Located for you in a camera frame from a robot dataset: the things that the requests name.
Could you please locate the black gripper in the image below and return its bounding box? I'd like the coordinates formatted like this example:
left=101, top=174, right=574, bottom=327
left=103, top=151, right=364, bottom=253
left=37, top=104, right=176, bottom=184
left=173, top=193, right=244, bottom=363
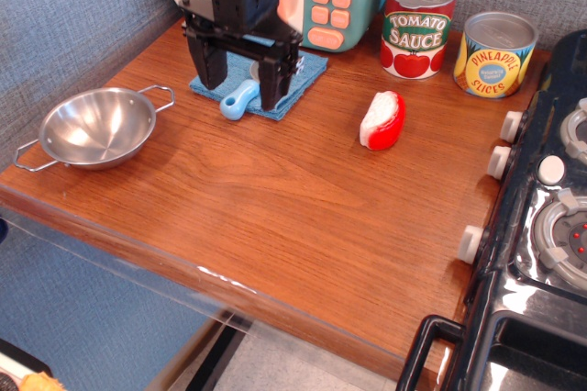
left=182, top=0, right=302, bottom=111

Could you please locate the blue scoop with grey bowl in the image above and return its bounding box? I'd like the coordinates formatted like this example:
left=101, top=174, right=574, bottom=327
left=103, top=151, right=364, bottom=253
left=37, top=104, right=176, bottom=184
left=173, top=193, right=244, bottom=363
left=219, top=61, right=260, bottom=121

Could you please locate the blue folded cloth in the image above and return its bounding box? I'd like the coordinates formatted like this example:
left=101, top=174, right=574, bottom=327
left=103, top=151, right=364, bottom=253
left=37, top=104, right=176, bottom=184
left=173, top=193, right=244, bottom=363
left=189, top=51, right=327, bottom=121

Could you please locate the red white toy cheese wedge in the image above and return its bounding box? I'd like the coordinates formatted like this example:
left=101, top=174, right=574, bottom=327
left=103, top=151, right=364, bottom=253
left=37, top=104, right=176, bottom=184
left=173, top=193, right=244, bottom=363
left=360, top=91, right=406, bottom=151

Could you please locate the tomato sauce can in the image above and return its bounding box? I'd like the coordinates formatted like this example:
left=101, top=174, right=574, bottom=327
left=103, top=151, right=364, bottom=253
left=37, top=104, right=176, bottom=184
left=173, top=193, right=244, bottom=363
left=380, top=0, right=456, bottom=80

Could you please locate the pineapple slices can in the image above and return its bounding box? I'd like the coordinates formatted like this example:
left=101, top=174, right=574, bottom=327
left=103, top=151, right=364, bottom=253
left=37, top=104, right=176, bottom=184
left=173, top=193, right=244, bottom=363
left=453, top=11, right=538, bottom=99

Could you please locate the black toy stove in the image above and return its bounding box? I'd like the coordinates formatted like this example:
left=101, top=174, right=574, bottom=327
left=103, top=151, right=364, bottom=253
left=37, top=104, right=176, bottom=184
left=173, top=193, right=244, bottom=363
left=397, top=30, right=586, bottom=390

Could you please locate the steel bowl with handles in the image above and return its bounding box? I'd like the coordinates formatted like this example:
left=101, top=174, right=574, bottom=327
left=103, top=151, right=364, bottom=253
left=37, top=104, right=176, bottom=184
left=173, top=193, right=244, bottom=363
left=13, top=84, right=176, bottom=173

